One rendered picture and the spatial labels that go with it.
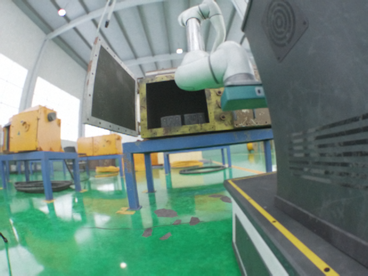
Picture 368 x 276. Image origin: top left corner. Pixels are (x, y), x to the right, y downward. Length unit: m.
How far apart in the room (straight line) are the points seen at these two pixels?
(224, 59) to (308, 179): 0.57
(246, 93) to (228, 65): 0.15
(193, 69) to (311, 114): 0.58
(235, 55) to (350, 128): 0.57
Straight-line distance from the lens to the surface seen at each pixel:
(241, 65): 0.67
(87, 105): 0.80
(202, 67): 0.72
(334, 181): 0.24
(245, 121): 1.36
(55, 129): 2.78
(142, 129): 1.34
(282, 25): 0.32
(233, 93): 0.60
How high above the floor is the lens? 0.48
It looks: 6 degrees up
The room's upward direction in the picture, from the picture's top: 6 degrees counter-clockwise
